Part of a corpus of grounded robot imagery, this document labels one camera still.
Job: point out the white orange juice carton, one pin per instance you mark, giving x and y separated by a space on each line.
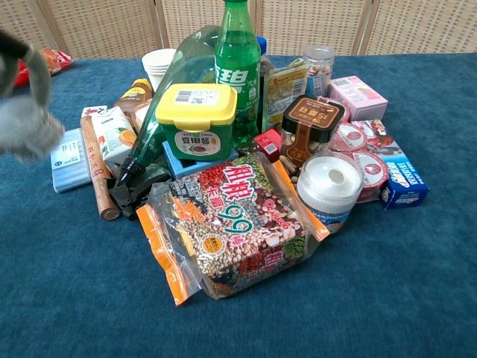
115 138

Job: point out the yellow green paper packet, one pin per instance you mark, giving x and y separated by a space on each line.
285 93

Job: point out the amber honey squeeze bottle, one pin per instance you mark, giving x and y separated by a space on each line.
136 93

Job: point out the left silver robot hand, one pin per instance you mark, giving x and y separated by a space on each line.
37 71

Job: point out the blue and red snack box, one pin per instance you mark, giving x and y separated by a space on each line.
404 175

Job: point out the brown lid nut jar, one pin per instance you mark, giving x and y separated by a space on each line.
311 123

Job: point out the green soda bottle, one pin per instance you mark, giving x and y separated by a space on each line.
238 71

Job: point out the yellow lid sauce tub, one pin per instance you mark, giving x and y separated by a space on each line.
195 119

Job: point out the wooden rolling pin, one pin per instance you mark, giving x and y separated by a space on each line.
97 171

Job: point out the white paper cup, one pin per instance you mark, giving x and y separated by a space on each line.
158 67

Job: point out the dark bottle blue cap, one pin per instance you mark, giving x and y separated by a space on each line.
265 63

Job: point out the light blue tissue pack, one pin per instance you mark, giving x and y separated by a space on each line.
71 164

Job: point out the blue carpet table cover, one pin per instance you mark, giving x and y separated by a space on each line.
372 279

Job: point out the mixed grain bag orange edges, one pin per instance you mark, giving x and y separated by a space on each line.
238 223

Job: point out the red lid jelly cup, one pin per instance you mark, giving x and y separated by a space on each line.
350 138
372 171

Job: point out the white-lidded plastic jar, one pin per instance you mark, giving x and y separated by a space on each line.
328 186

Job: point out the rattan folding screen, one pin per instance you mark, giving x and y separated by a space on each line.
104 26

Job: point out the red snack bag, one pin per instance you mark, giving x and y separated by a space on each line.
56 61

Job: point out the clear jar of nuts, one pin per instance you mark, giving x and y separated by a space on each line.
318 67

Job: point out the small red box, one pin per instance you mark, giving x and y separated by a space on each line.
269 143

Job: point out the green spray bottle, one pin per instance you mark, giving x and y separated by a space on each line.
179 71

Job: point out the pink carton box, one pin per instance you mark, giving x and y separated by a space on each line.
359 98

